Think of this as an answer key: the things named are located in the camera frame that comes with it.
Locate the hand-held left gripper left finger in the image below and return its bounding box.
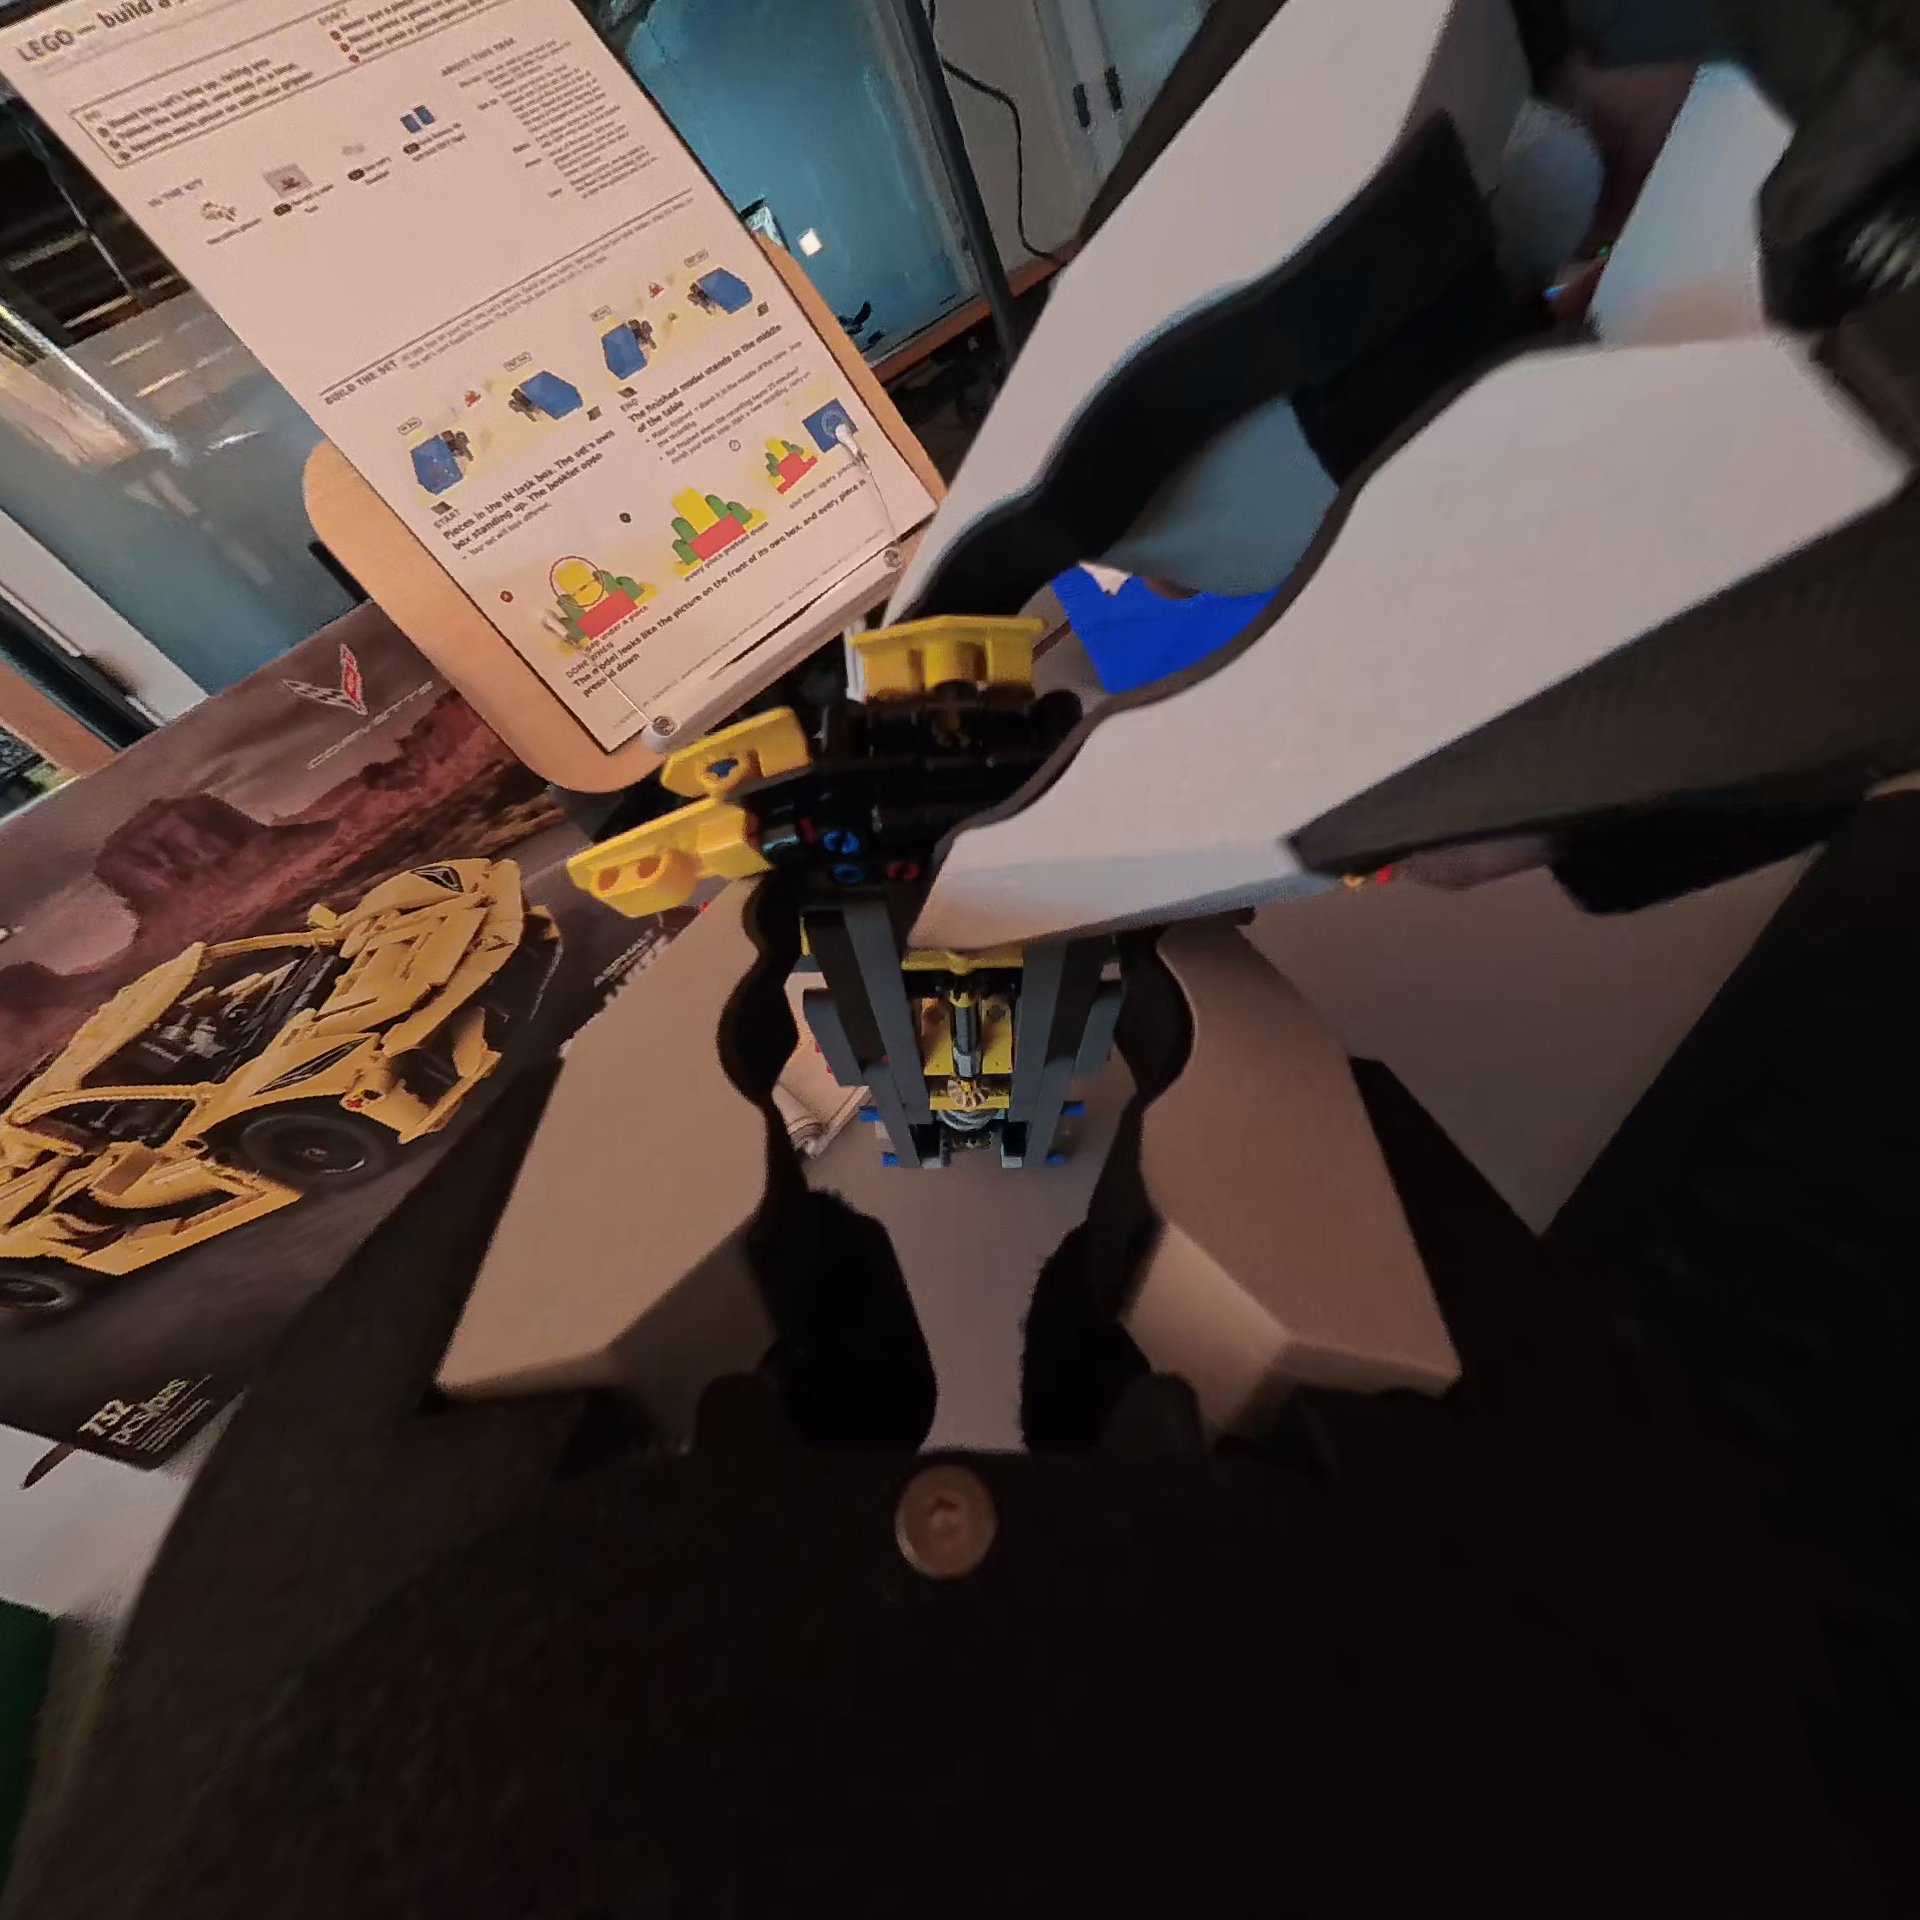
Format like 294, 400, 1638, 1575
434, 882, 846, 1407

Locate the printed instruction sheet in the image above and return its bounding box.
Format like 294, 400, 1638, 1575
0, 0, 937, 755

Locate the blue plastic bin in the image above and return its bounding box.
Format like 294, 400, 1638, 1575
1050, 562, 1286, 697

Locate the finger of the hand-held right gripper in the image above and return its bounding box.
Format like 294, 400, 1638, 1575
885, 0, 1534, 625
907, 329, 1916, 953

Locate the yellow car lego box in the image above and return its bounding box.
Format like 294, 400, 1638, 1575
0, 602, 770, 1488

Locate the black metal pole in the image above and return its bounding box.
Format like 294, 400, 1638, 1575
902, 0, 1033, 366

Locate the lego car chassis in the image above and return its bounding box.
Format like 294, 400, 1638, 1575
567, 682, 1147, 1181

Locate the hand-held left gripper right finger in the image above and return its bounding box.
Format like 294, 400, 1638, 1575
1118, 921, 1465, 1446

